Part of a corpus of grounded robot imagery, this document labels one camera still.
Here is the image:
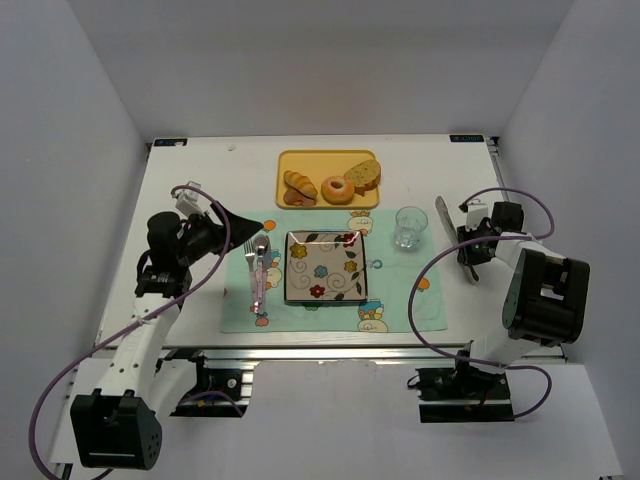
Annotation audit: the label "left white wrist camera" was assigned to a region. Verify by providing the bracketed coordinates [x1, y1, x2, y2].
[171, 181, 203, 217]

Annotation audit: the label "metal serving tongs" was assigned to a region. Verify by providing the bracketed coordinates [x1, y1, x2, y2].
[434, 196, 479, 285]

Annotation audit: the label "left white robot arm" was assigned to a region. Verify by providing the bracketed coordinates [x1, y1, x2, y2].
[70, 201, 262, 470]

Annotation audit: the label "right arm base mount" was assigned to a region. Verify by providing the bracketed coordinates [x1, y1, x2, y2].
[407, 368, 514, 424]

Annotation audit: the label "knife with pink handle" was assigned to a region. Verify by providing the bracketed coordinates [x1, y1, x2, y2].
[256, 236, 271, 301]

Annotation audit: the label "sugared orange donut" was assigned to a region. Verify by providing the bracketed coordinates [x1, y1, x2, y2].
[321, 176, 355, 205]

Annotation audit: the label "reddish brown bread piece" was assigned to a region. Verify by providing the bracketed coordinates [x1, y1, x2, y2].
[283, 187, 316, 208]

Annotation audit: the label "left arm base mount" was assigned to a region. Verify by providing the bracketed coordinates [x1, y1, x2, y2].
[156, 349, 254, 418]

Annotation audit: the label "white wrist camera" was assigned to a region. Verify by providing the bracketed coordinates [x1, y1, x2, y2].
[171, 181, 203, 217]
[459, 198, 489, 231]

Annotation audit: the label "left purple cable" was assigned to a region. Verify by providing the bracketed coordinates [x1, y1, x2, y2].
[28, 184, 232, 480]

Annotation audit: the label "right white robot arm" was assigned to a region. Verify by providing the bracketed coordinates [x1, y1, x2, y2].
[452, 201, 591, 382]

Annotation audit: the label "green cartoon placemat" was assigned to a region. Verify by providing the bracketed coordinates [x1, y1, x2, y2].
[220, 209, 447, 334]

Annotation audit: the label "square floral ceramic plate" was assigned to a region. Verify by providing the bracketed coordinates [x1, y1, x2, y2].
[283, 230, 368, 305]

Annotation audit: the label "striped bread roll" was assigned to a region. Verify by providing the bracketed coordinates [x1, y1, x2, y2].
[283, 170, 318, 199]

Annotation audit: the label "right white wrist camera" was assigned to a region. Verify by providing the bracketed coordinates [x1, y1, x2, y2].
[459, 198, 489, 231]

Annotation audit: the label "seeded bread slice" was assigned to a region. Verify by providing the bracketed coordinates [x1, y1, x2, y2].
[343, 159, 381, 195]

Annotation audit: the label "fork with pink handle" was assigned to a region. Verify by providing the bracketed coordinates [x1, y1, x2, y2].
[243, 240, 259, 314]

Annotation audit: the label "clear drinking glass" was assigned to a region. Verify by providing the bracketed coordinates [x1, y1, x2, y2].
[394, 206, 429, 250]

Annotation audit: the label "yellow plastic tray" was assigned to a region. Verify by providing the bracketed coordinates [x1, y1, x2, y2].
[274, 149, 382, 210]

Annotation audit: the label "spoon with pink handle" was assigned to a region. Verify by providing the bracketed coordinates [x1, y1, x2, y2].
[253, 235, 269, 316]

